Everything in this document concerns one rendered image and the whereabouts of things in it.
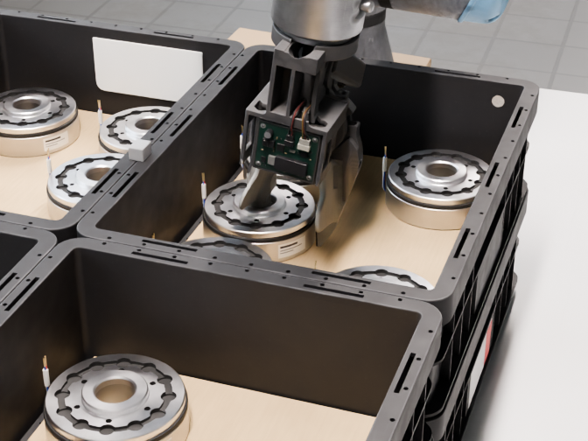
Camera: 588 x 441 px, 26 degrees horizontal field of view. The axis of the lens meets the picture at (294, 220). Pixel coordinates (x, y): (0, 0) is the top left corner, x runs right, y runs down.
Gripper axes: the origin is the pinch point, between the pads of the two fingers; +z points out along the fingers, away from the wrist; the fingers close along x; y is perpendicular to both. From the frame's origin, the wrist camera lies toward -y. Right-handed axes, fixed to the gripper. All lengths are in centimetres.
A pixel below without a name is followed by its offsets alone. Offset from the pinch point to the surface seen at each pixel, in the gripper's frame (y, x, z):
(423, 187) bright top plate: -7.6, 9.9, -2.6
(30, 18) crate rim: -18.3, -36.7, -2.9
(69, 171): 0.1, -22.4, 1.8
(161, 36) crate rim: -18.3, -21.6, -5.1
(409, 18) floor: -260, -40, 91
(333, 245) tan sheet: -0.1, 4.1, 1.5
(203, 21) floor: -238, -97, 99
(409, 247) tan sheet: -2.0, 10.6, 0.6
